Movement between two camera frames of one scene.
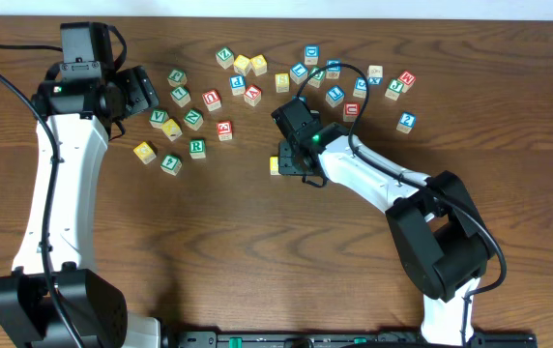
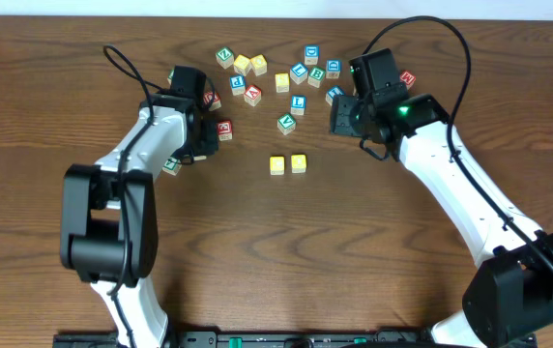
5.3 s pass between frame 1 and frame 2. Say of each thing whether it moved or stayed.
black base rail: stayed
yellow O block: moved
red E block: stayed
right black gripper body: moved
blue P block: stayed
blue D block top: stayed
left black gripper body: moved
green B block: stayed
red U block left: stayed
